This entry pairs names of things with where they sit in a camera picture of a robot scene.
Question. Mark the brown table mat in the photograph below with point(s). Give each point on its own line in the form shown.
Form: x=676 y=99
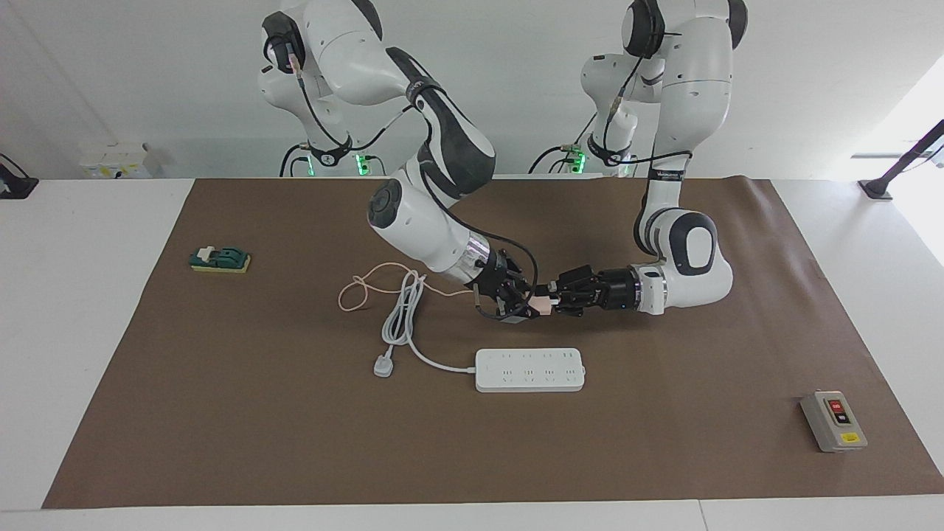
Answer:
x=516 y=457

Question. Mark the grey on-off switch box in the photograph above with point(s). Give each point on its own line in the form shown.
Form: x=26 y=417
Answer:
x=833 y=422

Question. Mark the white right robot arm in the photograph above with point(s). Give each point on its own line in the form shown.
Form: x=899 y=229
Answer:
x=420 y=221

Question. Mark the black clamp mount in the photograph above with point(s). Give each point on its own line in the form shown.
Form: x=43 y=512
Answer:
x=15 y=184

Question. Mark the black camera stand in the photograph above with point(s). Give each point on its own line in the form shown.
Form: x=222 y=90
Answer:
x=903 y=161

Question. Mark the pink charger adapter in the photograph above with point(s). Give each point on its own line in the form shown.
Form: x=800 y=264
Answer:
x=542 y=304

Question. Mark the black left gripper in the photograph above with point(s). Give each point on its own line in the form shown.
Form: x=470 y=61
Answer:
x=608 y=289

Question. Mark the white box with yellow labels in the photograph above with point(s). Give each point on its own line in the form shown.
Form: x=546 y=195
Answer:
x=114 y=162

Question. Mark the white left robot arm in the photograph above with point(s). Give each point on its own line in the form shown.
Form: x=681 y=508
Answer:
x=693 y=88

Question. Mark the green knife switch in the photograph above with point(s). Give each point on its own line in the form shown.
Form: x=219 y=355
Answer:
x=221 y=259

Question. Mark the white power strip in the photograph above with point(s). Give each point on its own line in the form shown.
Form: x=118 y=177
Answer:
x=531 y=370

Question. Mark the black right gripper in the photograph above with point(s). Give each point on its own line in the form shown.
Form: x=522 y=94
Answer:
x=501 y=284

